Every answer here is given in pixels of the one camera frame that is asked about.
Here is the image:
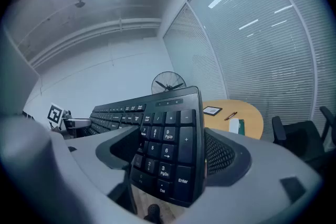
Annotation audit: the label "white ceiling pipes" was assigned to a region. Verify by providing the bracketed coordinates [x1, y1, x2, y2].
[28, 17, 162, 66]

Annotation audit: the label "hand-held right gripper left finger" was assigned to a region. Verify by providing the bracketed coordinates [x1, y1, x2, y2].
[49, 125, 142, 216]

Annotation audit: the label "black office chair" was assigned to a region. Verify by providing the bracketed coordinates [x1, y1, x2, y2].
[319, 105, 336, 152]
[271, 115, 326, 166]

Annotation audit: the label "black standing fan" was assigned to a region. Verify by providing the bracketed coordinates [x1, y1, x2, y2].
[151, 71, 187, 95]

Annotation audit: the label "black keyboard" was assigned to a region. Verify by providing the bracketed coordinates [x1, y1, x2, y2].
[83, 86, 208, 208]

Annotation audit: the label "person's black shoe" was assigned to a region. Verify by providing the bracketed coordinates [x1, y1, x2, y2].
[143, 204, 162, 224]

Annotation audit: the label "black framed picture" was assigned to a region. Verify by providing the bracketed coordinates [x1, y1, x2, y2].
[203, 105, 223, 116]

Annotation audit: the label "round wooden table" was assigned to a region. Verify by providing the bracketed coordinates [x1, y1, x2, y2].
[202, 99, 264, 141]

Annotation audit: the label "white and green book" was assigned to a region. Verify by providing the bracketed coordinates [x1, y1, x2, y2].
[228, 118, 245, 136]

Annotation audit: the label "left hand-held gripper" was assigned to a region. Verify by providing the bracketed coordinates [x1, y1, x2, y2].
[46, 102, 92, 139]

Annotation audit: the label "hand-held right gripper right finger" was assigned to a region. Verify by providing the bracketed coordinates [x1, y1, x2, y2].
[167, 127, 324, 224]

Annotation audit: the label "white window blinds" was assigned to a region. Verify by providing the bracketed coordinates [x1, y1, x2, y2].
[162, 3, 228, 103]
[272, 0, 336, 140]
[188, 0, 316, 126]

